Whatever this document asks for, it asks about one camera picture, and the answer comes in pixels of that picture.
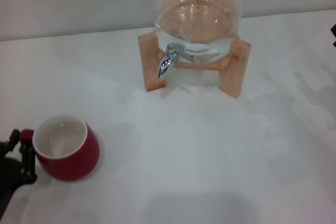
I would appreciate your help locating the red ceramic cup white inside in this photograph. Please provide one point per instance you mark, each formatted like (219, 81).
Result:
(73, 161)

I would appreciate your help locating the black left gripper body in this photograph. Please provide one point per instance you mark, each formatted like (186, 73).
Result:
(9, 171)

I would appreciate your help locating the clear glass water dispenser jar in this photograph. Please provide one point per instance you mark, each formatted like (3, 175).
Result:
(197, 14)

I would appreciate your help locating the chrome faucet tap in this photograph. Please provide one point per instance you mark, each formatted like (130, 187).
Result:
(166, 64)

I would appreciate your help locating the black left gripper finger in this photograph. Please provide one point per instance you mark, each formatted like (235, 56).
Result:
(27, 163)
(11, 142)

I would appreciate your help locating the wooden dispenser stand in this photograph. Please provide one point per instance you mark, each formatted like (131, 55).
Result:
(152, 69)

